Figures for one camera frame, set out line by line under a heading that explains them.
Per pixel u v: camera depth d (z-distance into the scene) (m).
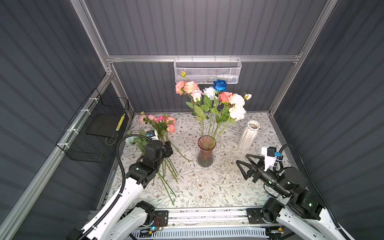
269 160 0.55
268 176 0.55
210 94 0.71
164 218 0.73
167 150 0.67
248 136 0.85
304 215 0.47
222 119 0.73
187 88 0.70
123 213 0.46
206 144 0.81
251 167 0.54
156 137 0.66
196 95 0.68
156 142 0.57
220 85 0.69
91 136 0.71
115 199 0.44
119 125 0.76
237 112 0.67
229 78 0.88
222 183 0.85
